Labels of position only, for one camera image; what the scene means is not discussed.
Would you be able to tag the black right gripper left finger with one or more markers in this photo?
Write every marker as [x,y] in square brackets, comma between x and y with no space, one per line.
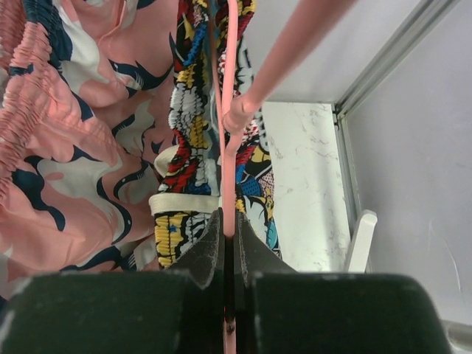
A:
[176,310]

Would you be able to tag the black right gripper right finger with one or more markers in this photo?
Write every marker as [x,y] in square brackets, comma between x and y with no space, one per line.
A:
[280,310]

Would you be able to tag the pink shark print shorts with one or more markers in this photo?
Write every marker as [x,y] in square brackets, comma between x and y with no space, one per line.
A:
[85,97]

